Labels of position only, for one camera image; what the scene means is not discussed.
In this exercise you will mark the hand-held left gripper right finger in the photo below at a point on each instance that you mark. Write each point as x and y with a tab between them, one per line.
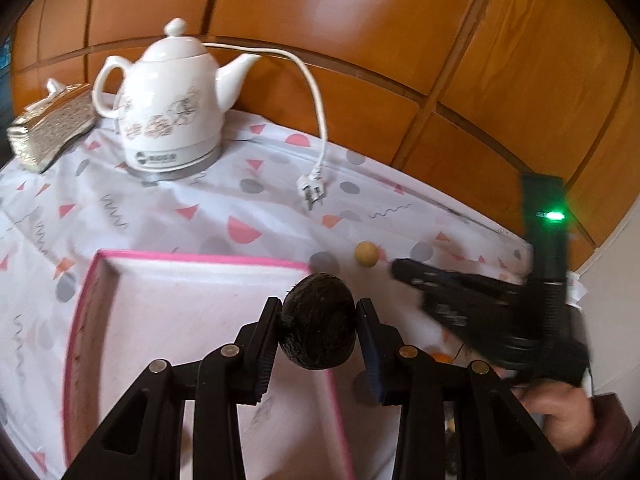
371	360

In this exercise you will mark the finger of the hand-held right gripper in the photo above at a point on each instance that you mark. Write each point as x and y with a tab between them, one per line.
450	277
455	317

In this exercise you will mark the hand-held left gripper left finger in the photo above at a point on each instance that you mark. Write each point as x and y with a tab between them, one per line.
264	360

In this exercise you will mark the dark water chestnut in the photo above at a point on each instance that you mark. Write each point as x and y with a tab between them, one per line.
317	320

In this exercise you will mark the small yellow longan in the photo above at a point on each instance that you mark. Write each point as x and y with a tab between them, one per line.
365	253

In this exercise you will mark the pink-edged cardboard box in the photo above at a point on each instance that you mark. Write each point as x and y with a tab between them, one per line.
165	320

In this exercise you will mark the person's right forearm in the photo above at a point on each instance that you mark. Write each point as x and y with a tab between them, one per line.
605	440

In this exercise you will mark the person's right hand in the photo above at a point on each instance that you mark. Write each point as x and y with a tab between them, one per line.
555	415

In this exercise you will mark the white patterned tablecloth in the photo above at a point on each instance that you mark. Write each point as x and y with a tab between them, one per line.
210	215

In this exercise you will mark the silver kettle base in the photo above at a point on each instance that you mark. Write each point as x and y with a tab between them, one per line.
200	167

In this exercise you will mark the white floral ceramic kettle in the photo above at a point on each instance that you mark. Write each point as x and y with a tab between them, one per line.
170	95

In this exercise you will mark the silver embossed tissue box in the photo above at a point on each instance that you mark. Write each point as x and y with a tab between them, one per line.
50	127

